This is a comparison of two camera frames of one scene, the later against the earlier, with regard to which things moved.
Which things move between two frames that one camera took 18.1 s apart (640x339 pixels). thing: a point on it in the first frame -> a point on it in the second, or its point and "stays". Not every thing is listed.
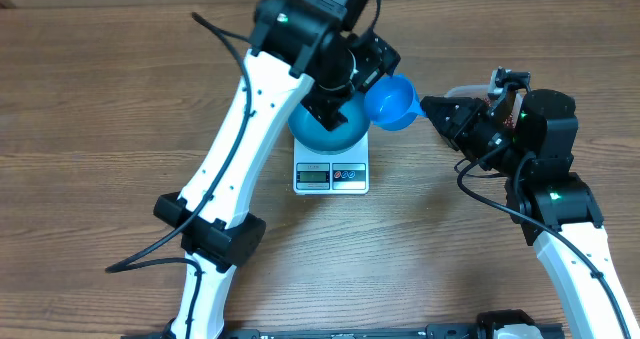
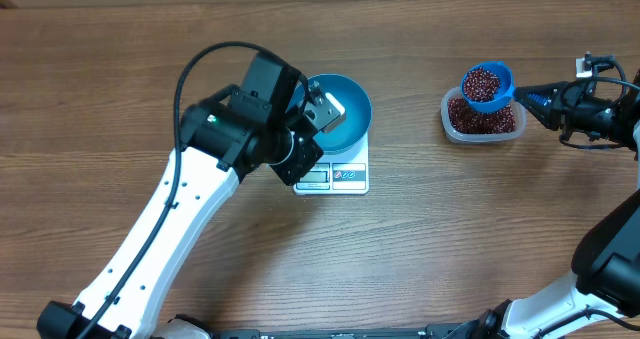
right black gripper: x=459 y=125 -> x=558 y=108
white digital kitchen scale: x=346 y=173 stays
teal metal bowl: x=310 y=133 stays
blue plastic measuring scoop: x=393 y=105 -> x=504 y=94
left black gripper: x=373 y=58 -> x=308 y=153
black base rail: x=477 y=330 stays
